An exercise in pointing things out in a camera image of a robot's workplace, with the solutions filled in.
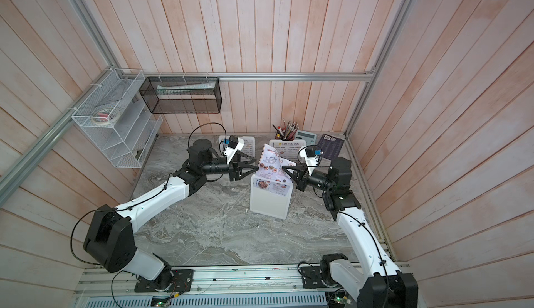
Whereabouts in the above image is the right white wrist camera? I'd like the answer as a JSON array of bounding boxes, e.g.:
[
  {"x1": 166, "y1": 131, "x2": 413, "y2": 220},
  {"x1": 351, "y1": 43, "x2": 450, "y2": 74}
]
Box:
[{"x1": 299, "y1": 145, "x2": 323, "y2": 175}]

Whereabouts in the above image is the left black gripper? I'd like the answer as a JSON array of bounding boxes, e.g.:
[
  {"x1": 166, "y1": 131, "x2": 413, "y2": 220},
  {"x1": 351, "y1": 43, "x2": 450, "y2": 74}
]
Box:
[{"x1": 202, "y1": 151, "x2": 259, "y2": 182}]

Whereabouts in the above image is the grey desk calculator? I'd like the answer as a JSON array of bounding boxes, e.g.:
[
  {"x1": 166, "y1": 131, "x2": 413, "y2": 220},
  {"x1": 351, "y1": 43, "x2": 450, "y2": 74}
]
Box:
[{"x1": 295, "y1": 131, "x2": 317, "y2": 145}]

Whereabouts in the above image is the aluminium front rail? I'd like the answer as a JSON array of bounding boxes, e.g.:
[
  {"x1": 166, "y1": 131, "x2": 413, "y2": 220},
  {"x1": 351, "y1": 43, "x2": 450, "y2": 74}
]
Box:
[{"x1": 72, "y1": 261, "x2": 418, "y2": 298}]

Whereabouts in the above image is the dark purple card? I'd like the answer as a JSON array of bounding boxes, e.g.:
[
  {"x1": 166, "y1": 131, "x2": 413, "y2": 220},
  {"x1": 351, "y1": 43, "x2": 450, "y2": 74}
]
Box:
[{"x1": 317, "y1": 134, "x2": 344, "y2": 160}]

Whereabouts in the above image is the black mesh wall basket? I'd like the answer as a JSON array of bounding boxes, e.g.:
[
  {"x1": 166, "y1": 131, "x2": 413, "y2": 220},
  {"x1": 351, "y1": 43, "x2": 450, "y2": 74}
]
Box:
[{"x1": 139, "y1": 76, "x2": 223, "y2": 114}]

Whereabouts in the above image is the white narrow rack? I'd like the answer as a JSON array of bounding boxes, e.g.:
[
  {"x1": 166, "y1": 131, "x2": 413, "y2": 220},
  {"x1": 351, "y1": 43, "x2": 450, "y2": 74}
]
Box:
[
  {"x1": 268, "y1": 138, "x2": 307, "y2": 163},
  {"x1": 218, "y1": 135, "x2": 255, "y2": 159},
  {"x1": 250, "y1": 174, "x2": 293, "y2": 220}
]

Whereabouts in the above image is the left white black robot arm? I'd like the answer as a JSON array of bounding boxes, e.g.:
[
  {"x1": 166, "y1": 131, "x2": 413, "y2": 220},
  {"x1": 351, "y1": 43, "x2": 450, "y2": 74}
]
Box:
[{"x1": 83, "y1": 135, "x2": 258, "y2": 292}]

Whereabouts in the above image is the white wire wall shelf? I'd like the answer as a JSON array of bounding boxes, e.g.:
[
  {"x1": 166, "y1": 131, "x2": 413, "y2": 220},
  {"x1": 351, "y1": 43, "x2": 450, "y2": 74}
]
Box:
[{"x1": 72, "y1": 69, "x2": 163, "y2": 169}]

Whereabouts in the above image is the paper inside black basket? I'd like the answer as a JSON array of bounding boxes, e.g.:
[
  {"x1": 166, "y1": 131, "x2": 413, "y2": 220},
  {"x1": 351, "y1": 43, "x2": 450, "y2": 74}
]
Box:
[{"x1": 156, "y1": 81, "x2": 216, "y2": 95}]

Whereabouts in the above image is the red white menu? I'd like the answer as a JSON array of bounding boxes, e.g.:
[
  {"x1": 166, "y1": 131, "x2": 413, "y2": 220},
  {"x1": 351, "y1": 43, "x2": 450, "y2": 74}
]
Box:
[{"x1": 252, "y1": 145, "x2": 296, "y2": 196}]

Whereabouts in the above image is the red pen cup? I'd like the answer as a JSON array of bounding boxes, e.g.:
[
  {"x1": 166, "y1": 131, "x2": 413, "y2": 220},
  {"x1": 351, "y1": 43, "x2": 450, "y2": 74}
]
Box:
[{"x1": 272, "y1": 120, "x2": 299, "y2": 141}]

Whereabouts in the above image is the dim sum menu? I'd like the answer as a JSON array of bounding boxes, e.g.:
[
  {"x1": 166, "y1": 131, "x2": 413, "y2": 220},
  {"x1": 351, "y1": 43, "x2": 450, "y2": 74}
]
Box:
[
  {"x1": 273, "y1": 142, "x2": 304, "y2": 162},
  {"x1": 241, "y1": 136, "x2": 255, "y2": 157}
]

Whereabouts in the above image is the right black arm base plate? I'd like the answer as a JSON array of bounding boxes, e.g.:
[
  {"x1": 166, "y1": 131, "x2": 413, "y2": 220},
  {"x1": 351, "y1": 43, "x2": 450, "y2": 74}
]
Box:
[{"x1": 297, "y1": 264, "x2": 342, "y2": 289}]

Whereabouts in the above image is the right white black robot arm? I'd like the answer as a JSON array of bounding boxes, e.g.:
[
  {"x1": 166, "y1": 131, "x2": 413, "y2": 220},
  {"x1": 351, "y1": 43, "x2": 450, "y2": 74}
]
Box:
[{"x1": 282, "y1": 157, "x2": 419, "y2": 307}]

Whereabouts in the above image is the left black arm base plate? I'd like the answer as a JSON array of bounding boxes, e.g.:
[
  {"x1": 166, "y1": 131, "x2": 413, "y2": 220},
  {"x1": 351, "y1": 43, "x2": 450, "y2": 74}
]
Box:
[{"x1": 134, "y1": 269, "x2": 194, "y2": 293}]

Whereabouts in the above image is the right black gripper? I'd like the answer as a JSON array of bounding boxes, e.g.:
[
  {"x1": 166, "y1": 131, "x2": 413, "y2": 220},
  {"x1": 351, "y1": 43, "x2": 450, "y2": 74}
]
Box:
[{"x1": 284, "y1": 165, "x2": 336, "y2": 196}]

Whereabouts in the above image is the tape roll on shelf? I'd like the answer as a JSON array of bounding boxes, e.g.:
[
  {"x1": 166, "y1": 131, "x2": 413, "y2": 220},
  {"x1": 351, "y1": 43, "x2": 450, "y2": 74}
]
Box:
[{"x1": 91, "y1": 107, "x2": 118, "y2": 127}]

